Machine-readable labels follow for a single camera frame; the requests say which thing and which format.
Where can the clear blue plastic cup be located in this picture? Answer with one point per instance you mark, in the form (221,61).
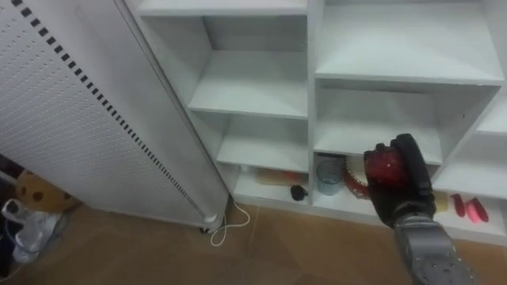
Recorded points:
(329,177)

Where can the white perforated panel appliance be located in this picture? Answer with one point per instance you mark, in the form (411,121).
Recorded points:
(99,111)

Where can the clear plastic bag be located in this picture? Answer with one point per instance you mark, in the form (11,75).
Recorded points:
(29,231)

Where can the red watermelon slice soft toy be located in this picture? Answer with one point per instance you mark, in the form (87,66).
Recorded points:
(353,183)

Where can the yellow block soft toy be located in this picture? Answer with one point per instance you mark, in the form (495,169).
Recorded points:
(441,201)

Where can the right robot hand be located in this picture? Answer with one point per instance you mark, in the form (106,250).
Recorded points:
(412,198)

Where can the pink red chili soft toy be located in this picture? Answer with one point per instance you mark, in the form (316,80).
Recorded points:
(477,210)

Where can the small black round object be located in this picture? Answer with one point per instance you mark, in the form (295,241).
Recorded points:
(298,192)

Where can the red fruit soft toy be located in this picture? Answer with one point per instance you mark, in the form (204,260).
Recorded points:
(385,168)

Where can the brown spotted soft toy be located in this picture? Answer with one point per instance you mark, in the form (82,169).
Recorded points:
(39,194)

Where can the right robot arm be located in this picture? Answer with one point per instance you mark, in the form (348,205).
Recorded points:
(429,253)

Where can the white shelf unit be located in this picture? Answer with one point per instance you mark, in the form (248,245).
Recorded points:
(356,99)

